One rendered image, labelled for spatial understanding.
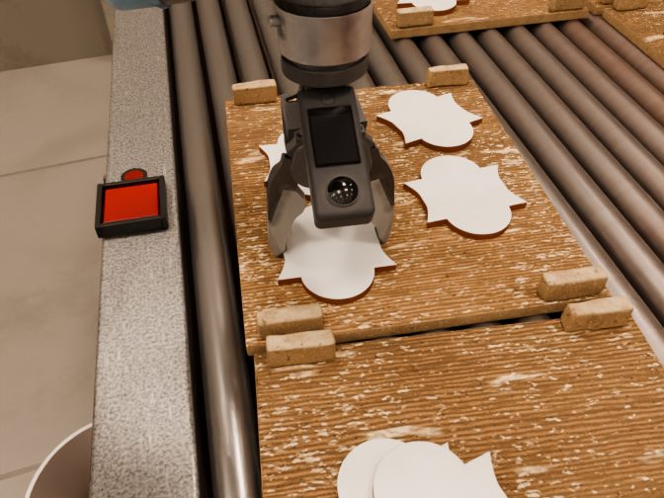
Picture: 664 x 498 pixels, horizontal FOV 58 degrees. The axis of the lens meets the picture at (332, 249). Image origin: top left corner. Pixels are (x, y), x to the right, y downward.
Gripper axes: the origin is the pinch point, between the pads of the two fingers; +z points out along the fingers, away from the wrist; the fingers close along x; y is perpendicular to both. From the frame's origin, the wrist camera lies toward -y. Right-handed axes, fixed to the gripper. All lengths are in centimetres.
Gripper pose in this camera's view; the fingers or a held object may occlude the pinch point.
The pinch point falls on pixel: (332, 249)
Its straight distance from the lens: 60.8
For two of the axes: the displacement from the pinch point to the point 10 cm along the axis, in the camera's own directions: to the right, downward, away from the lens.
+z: 0.1, 7.3, 6.9
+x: -9.9, 1.3, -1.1
